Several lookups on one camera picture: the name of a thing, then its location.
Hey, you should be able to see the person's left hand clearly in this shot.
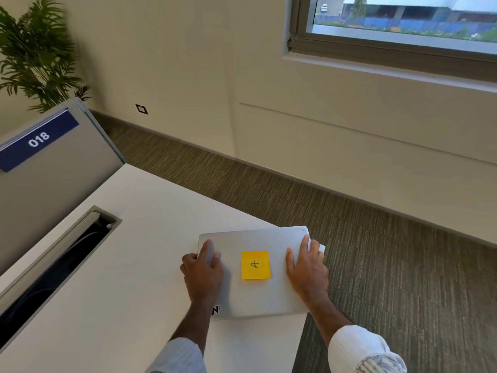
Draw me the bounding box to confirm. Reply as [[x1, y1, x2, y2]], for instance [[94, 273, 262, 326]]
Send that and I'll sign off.
[[180, 239, 224, 307]]

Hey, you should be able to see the person's right hand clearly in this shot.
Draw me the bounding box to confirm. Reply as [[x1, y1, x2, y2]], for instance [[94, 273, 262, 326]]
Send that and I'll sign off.
[[286, 235, 330, 304]]

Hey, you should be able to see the silver laptop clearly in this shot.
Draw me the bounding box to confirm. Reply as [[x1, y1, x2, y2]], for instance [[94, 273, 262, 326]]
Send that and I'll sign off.
[[198, 225, 326, 321]]

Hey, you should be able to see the person's right forearm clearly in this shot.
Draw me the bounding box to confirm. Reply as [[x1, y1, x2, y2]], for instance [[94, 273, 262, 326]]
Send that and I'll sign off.
[[309, 294, 408, 373]]

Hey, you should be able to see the person's left forearm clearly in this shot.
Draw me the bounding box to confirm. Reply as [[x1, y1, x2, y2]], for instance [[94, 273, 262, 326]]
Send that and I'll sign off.
[[145, 301, 219, 373]]

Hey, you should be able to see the yellow sticky note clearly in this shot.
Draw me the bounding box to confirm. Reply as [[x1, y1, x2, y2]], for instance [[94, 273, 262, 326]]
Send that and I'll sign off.
[[241, 251, 272, 281]]

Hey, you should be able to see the grey desk partition panel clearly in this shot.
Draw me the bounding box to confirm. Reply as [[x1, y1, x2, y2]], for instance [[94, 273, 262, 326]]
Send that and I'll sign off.
[[0, 97, 126, 277]]

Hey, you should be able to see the blue desk number sign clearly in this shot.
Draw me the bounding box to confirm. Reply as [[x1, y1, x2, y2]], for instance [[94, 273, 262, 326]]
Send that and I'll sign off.
[[0, 109, 81, 174]]

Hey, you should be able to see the grey framed window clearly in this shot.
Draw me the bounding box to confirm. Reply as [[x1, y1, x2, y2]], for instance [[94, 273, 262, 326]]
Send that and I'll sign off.
[[287, 0, 497, 94]]

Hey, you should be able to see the green potted palm plant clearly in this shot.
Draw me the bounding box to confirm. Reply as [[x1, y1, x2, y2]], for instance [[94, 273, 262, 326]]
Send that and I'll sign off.
[[0, 0, 91, 114]]

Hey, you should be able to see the grey desk cable tray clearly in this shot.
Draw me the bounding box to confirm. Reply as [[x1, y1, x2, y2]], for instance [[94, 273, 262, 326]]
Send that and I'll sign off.
[[0, 205, 122, 351]]

